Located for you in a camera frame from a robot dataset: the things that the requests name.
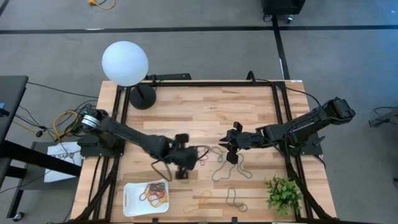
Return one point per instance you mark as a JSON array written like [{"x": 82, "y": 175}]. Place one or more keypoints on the large teal rubber band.
[{"x": 241, "y": 165}]

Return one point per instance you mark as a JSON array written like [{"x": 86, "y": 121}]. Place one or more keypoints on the white paper sheet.
[{"x": 56, "y": 174}]

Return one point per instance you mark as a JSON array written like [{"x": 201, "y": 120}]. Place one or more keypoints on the black wheeled cart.
[{"x": 283, "y": 6}]

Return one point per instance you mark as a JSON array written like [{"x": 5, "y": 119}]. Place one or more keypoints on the dark floor equipment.
[{"x": 384, "y": 119}]

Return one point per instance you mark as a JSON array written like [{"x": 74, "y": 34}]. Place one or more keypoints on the black side desk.
[{"x": 12, "y": 93}]

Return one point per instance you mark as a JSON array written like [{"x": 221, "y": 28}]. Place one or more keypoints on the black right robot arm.
[{"x": 298, "y": 127}]

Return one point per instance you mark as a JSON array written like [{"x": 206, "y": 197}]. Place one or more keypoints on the white globe lamp black stand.
[{"x": 124, "y": 62}]

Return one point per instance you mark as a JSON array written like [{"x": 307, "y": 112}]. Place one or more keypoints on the black aluminium table frame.
[{"x": 202, "y": 84}]

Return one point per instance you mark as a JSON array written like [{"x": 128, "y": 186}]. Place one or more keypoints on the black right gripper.
[{"x": 248, "y": 140}]

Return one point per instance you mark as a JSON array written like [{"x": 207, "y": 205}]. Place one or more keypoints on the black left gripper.
[{"x": 181, "y": 155}]

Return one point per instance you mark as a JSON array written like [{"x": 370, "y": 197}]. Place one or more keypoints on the black mounting plate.
[{"x": 174, "y": 76}]

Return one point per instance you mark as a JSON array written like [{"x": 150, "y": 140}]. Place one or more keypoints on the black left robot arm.
[{"x": 130, "y": 133}]

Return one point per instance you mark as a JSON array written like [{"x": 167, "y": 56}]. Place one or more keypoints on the black power strip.
[{"x": 84, "y": 112}]

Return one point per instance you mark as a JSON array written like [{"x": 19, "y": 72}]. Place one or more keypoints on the green artificial plant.
[{"x": 283, "y": 194}]

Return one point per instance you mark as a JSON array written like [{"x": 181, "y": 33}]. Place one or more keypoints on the white plastic bin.
[{"x": 132, "y": 199}]

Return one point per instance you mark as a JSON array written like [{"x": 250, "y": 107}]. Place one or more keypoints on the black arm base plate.
[
  {"x": 314, "y": 149},
  {"x": 93, "y": 152}
]

